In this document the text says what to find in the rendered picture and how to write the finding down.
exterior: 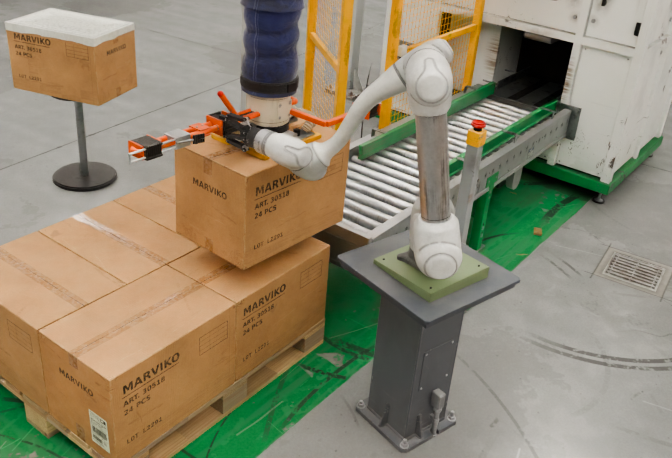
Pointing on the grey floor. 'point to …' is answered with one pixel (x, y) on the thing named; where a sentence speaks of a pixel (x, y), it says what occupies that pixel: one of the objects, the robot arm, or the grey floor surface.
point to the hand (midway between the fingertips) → (219, 124)
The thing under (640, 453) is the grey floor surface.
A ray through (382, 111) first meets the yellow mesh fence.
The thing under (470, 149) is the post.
